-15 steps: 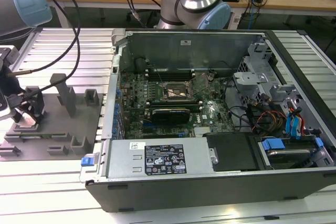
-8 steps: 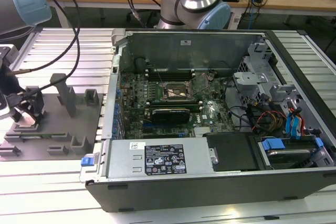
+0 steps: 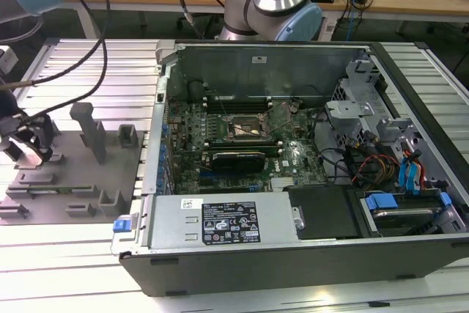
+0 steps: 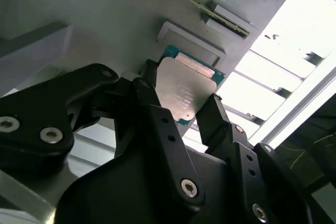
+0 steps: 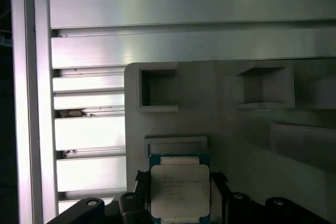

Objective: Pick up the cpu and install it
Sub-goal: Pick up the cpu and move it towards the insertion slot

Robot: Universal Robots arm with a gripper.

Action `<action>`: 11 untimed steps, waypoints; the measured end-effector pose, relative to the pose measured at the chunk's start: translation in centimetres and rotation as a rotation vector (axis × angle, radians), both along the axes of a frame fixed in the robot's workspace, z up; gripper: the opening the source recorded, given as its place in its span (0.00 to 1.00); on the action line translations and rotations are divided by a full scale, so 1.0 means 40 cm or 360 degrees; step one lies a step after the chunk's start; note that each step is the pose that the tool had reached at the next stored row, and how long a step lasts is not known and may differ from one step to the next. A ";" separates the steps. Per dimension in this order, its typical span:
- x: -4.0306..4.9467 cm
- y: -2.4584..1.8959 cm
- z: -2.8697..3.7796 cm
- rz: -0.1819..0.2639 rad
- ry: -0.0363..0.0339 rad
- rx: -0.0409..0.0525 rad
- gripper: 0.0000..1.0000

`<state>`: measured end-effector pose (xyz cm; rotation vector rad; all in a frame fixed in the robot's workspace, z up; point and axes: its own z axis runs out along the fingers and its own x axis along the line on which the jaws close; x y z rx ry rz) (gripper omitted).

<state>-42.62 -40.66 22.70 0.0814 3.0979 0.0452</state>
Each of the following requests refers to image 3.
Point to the CPU socket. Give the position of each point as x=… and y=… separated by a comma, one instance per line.
x=242, y=124

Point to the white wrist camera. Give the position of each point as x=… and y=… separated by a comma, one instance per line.
x=25, y=153
x=7, y=57

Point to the open PC case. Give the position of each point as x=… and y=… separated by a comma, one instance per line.
x=256, y=269

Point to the silver drive cage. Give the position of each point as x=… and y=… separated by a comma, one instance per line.
x=346, y=109

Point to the blue case latch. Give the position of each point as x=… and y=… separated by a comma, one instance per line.
x=122, y=225

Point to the grey parts rack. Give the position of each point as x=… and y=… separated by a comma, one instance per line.
x=73, y=166

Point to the black expansion slot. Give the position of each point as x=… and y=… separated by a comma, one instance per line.
x=231, y=178

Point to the coin cell battery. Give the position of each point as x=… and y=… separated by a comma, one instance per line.
x=293, y=108

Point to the green RAM stick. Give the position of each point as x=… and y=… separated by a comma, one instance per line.
x=62, y=190

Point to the silver power supply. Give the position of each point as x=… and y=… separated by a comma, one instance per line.
x=168, y=221

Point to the green motherboard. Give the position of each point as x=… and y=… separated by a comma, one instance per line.
x=297, y=126

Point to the black plastic shroud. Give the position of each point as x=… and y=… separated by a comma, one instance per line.
x=322, y=214

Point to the silver chipset heat sink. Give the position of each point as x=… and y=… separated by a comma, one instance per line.
x=283, y=184

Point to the hard disk in blue carrier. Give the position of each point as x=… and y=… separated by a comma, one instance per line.
x=381, y=201

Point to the black graphics card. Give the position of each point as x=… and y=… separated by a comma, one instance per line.
x=238, y=162

